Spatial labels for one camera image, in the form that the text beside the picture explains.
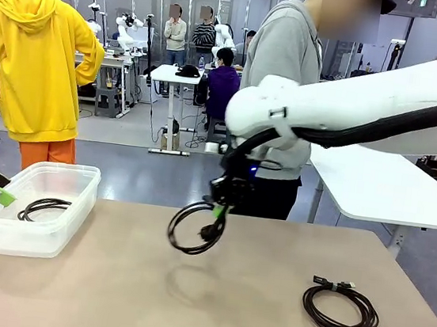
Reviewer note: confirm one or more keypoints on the dark wall screen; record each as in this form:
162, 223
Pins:
415, 5

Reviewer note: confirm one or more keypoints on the grey step stool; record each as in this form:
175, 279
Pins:
108, 100

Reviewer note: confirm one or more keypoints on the person in grey hoodie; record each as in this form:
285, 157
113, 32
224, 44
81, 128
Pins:
288, 52

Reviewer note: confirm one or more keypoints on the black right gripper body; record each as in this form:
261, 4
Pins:
236, 183

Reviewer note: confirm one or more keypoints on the black camera tripod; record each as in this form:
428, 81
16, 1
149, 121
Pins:
149, 43

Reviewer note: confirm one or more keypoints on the grey metal workbench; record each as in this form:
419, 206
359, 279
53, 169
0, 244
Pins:
115, 61

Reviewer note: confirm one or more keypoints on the bystander in striped sweater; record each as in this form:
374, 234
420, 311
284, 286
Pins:
204, 36

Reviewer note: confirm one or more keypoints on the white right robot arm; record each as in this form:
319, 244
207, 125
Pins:
369, 106

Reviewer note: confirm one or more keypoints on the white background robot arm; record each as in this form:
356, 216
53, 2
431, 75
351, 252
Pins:
222, 38

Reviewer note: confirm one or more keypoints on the orange trousers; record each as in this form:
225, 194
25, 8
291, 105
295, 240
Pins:
48, 152

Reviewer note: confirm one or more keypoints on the bystander in beige shirt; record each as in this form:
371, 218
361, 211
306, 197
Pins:
175, 34

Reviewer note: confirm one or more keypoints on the black stand with white head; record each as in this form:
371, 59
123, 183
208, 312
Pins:
395, 53

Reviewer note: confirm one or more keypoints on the clear plastic storage container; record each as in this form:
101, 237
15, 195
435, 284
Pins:
31, 228

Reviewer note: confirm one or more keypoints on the yellow hoodie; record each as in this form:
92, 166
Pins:
34, 69

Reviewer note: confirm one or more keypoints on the white height-adjustable desk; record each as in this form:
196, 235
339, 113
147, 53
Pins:
169, 74

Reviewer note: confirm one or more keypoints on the seated person in purple hoodie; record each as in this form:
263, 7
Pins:
222, 84

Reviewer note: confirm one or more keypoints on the small white background robot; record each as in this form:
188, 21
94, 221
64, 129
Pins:
125, 30

